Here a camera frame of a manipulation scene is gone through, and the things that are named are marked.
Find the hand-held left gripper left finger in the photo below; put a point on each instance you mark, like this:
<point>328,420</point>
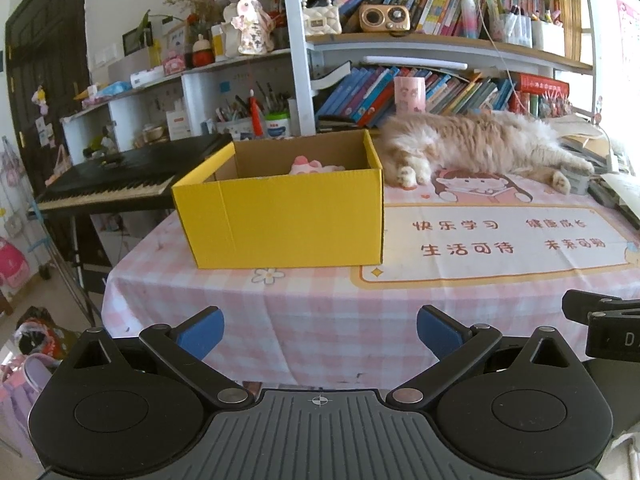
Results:
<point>202,332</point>

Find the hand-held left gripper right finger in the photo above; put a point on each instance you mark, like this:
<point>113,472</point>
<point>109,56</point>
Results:
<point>440,332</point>

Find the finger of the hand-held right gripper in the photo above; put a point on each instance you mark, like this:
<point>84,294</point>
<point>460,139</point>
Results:
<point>600,304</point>

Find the yellow cardboard box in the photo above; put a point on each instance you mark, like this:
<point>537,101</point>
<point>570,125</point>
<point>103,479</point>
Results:
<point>280,220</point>

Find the pink plush toy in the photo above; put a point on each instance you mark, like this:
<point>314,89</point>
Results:
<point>307,166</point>

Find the pink checked tablecloth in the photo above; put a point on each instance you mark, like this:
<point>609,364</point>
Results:
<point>310,320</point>

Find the stack of notebooks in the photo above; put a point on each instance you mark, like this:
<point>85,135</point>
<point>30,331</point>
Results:
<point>615,195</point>

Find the black keyboard stand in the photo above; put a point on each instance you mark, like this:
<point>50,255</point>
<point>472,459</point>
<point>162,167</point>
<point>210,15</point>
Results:
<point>80,260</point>

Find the black piano keyboard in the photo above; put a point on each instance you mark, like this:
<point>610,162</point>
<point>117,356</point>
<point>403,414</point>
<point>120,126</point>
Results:
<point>125,170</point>

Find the purple backpack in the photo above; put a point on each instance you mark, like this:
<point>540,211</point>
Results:
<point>25,400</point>

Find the fluffy cream cat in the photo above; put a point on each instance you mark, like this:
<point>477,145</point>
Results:
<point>475,140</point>

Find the pink backpack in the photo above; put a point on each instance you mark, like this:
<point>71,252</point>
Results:
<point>12,265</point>

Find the pen holder with pens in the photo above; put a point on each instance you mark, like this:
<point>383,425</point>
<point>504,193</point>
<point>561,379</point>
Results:
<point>235,120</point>

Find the red boxed book set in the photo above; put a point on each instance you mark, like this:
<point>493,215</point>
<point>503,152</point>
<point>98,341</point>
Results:
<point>542,92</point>

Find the white round tub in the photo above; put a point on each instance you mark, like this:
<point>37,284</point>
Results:
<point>278,126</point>

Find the red and white stick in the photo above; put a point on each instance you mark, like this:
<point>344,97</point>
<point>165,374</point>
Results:
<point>256,112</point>

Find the pink cup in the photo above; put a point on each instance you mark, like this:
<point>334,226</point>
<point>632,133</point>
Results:
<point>410,95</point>

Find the white low shelf unit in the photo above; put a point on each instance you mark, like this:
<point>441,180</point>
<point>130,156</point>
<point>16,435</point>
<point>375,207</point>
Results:
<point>200,90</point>

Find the row of leaning books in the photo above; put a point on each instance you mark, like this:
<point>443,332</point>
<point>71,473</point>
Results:
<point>360,95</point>

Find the red round doll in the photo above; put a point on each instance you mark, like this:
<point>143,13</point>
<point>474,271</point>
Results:
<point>203,52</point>

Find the white bookshelf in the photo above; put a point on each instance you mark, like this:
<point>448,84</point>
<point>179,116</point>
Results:
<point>300,60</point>

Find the floral rabbit doll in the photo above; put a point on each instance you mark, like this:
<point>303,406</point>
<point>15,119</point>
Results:
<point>250,27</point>

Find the dark wooden door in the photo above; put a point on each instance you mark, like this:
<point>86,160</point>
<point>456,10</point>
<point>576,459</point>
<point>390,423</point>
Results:
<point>45,60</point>

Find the wooden radio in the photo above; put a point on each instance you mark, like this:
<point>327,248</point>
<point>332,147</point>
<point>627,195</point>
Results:
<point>385,20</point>

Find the row of upright books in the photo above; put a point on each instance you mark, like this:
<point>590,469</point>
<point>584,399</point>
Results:
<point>440,5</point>

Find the dried flower bouquet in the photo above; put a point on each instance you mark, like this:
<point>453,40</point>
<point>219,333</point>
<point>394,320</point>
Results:
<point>200,5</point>

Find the white quilted handbag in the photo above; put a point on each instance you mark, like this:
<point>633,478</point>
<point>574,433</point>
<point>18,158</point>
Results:
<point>321,17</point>

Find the dark photo frame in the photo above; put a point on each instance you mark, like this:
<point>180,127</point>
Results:
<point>137,39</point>

